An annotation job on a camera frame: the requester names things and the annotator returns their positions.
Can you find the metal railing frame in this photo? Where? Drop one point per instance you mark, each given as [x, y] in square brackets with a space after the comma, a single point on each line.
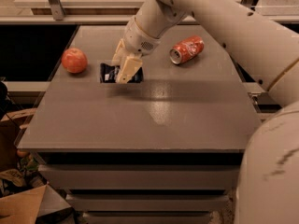
[121, 11]

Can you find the crushed red soda can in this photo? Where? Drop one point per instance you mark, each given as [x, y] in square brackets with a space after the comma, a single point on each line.
[186, 49]

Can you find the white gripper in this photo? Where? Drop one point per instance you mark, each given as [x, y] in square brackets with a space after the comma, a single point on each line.
[138, 41]

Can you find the dark blue rxbar wrapper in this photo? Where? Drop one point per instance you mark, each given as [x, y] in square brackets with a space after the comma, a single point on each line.
[108, 74]

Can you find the grey drawer cabinet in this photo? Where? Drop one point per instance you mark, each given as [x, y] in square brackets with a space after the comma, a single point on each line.
[166, 150]

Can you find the cardboard box lower left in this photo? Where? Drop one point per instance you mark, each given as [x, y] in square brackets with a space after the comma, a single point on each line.
[25, 207]

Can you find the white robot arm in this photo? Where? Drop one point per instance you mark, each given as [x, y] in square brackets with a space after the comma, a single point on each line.
[268, 185]

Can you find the red apple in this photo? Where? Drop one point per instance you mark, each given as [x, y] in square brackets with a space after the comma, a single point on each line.
[74, 60]

